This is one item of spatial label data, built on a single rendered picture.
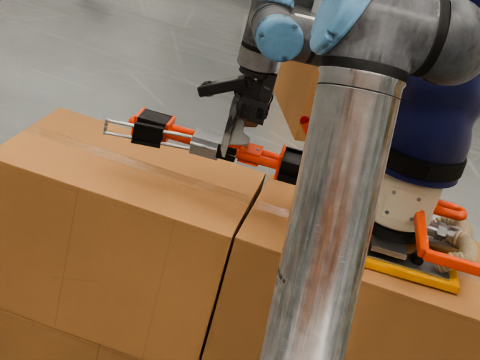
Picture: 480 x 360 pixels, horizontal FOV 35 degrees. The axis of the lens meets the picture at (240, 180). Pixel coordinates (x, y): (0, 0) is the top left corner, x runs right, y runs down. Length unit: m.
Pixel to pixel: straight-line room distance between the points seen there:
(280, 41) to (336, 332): 0.71
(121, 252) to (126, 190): 0.14
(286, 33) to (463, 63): 0.56
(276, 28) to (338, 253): 0.66
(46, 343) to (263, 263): 0.62
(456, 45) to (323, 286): 0.35
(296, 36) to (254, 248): 0.48
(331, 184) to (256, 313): 0.85
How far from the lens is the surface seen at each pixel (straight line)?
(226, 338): 1.82
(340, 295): 0.98
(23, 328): 2.01
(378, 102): 0.96
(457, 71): 1.04
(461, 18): 1.02
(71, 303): 1.90
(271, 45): 1.53
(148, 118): 1.79
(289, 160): 1.76
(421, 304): 1.70
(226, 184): 1.91
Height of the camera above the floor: 1.75
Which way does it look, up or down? 24 degrees down
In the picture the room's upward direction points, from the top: 15 degrees clockwise
